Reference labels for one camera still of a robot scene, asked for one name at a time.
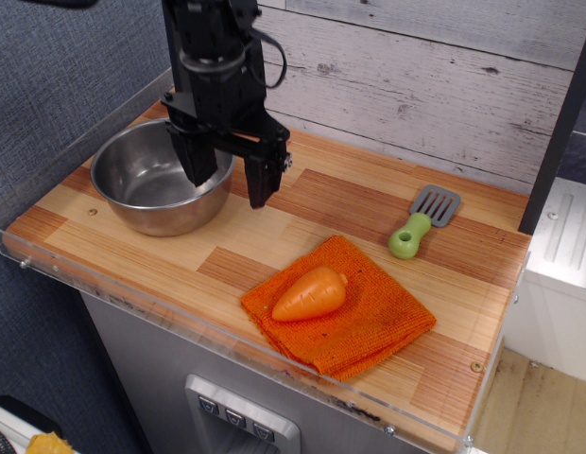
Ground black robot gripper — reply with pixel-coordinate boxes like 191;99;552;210
162;56;291;209

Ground stainless steel pot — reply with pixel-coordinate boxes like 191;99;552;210
90;118;235;236

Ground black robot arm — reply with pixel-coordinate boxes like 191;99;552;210
161;1;291;209

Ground orange plastic toy carrot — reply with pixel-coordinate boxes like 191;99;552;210
272;267;348;322

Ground orange knitted cloth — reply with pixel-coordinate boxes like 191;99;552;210
241;236;437;381

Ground clear acrylic table guard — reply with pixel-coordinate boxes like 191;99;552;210
0;68;536;453

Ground grey toy fridge cabinet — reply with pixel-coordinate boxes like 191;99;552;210
79;288;445;454

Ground yellow crumpled object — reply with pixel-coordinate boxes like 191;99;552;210
25;432;75;454

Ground white toy sink unit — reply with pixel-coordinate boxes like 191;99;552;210
502;178;586;381

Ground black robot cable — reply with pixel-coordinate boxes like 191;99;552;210
248;26;288;90

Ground grey spatula with green handle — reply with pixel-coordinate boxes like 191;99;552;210
388;184;461;259

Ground dark right vertical post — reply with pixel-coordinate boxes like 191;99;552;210
517;0;586;235

